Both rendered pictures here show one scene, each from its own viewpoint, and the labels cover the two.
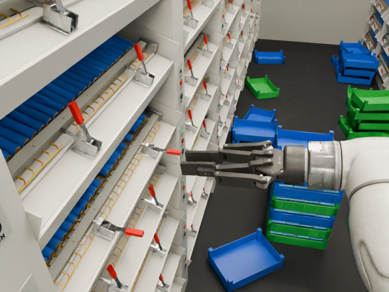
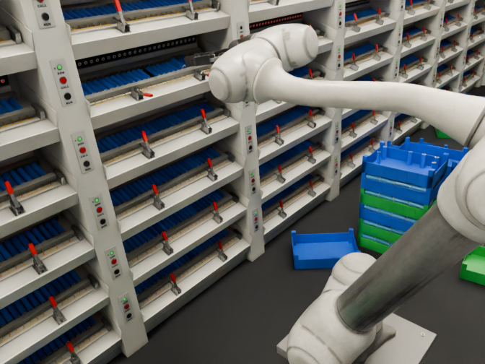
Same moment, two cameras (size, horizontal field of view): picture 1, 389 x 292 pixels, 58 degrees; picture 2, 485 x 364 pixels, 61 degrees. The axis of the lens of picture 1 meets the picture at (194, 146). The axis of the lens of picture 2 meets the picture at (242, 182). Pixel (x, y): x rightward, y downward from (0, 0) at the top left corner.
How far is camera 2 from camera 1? 91 cm
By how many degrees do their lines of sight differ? 28
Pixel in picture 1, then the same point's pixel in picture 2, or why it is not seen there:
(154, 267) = (202, 183)
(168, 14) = not seen: outside the picture
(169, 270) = (230, 212)
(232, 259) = (314, 249)
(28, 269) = (63, 54)
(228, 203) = (341, 211)
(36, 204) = (81, 37)
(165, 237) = (224, 172)
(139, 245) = (180, 143)
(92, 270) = (117, 106)
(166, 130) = not seen: hidden behind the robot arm
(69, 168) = (107, 32)
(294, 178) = not seen: hidden behind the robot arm
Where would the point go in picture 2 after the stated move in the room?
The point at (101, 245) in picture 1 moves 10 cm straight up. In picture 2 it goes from (130, 100) to (123, 68)
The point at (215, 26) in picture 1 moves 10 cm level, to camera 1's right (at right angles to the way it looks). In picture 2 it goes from (330, 22) to (351, 22)
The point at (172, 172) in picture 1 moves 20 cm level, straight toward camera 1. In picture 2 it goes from (235, 116) to (211, 133)
